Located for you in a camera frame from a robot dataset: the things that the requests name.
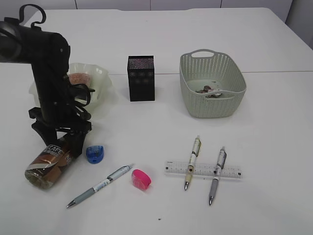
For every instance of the pale green wavy plate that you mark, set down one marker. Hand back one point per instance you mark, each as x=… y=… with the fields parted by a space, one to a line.
x=104 y=97

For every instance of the blue grey ballpoint pen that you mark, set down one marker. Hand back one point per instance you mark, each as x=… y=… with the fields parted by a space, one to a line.
x=91 y=191

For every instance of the pale green plastic basket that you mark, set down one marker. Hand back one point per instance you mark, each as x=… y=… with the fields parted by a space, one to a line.
x=218 y=70

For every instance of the sugared bread bun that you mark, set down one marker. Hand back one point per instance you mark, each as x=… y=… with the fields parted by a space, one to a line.
x=80 y=78

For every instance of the brown Nescafe coffee bottle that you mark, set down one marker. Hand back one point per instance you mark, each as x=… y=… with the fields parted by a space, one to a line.
x=50 y=164

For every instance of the clear plastic ruler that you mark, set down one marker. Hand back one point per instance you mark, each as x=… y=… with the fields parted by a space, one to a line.
x=209 y=170

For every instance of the blue pencil sharpener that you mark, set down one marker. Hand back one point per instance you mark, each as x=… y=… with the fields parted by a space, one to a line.
x=95 y=154

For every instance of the brown grey paper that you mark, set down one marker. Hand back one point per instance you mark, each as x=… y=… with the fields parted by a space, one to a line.
x=206 y=89

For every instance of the black mesh pen holder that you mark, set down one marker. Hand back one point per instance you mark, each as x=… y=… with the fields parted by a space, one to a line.
x=141 y=77

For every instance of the grey grip ballpoint pen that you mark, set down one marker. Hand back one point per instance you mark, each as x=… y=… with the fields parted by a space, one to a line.
x=215 y=182

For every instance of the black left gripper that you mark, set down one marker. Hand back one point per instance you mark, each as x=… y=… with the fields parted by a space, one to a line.
x=60 y=116

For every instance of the paper with pink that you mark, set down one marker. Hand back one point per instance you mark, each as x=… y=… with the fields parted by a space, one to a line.
x=211 y=93

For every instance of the cream grip ballpoint pen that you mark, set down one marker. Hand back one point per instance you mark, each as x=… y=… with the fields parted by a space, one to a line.
x=192 y=162

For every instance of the pink pencil sharpener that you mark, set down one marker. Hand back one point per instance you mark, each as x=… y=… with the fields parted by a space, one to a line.
x=140 y=179

